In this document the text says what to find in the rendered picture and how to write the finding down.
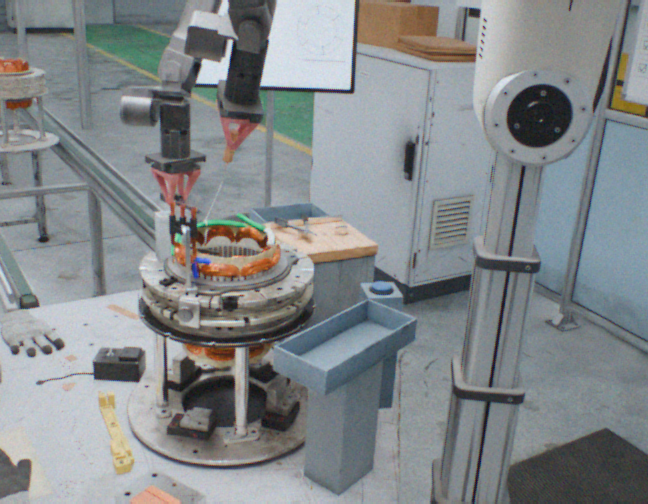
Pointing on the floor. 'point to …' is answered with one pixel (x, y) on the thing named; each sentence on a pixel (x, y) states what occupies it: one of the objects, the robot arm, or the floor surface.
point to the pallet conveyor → (16, 283)
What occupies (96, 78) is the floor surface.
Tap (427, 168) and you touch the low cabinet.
